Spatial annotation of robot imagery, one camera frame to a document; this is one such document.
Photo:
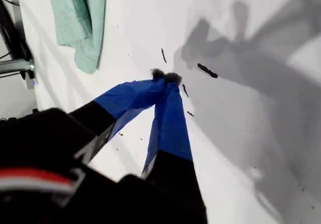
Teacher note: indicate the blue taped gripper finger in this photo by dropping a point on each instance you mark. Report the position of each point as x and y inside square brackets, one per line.
[130, 96]
[170, 133]

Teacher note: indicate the pale green T-shirt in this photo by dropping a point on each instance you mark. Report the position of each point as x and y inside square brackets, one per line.
[77, 20]

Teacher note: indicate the long black debris strip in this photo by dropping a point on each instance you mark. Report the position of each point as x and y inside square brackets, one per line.
[207, 70]

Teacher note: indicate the silver metal clamp bar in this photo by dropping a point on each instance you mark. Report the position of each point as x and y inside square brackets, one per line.
[15, 65]

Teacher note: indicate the small black debris sliver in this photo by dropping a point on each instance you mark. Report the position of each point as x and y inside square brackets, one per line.
[190, 113]
[185, 90]
[163, 55]

